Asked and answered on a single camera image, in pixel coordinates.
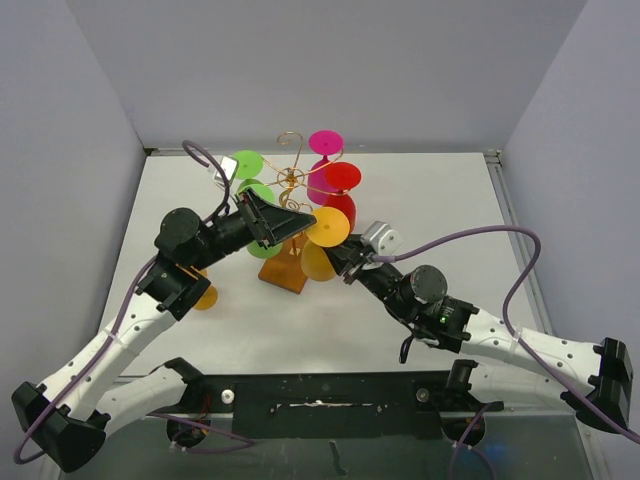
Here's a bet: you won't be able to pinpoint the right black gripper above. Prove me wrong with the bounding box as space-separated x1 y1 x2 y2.
318 230 416 322

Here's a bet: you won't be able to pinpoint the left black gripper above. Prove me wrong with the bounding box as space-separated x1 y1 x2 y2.
190 187 316 271

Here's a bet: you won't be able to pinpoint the green wine glass front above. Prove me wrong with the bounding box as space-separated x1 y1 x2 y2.
237 179 282 259

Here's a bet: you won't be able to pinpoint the green wine glass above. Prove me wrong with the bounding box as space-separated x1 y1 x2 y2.
237 179 282 259
232 150 264 192

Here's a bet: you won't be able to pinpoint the orange wine glass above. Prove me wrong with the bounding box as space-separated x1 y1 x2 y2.
188 269 219 311
301 206 351 282

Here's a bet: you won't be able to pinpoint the red wine glass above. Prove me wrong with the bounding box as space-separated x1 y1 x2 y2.
323 162 362 231

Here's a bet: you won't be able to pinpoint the magenta wine glass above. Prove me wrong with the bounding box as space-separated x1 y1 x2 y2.
306 130 344 205

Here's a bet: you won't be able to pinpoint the orange wine glass front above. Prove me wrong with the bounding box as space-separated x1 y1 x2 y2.
188 269 219 311

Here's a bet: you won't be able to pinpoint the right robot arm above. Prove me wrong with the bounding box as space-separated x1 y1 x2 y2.
326 235 633 435

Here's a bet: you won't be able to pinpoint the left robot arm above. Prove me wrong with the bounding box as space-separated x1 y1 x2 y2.
11 189 317 473

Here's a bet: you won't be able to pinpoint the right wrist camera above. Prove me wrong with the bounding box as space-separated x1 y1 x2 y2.
361 221 403 256

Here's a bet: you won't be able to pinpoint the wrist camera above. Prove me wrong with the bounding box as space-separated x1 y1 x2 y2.
207 155 238 190
361 221 403 256

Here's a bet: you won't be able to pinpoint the gold wire wine glass rack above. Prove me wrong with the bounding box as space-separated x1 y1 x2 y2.
258 131 344 294

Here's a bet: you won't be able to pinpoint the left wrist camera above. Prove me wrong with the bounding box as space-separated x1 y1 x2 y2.
207 155 238 190

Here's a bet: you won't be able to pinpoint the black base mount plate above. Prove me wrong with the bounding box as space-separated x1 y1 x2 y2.
165 371 482 440

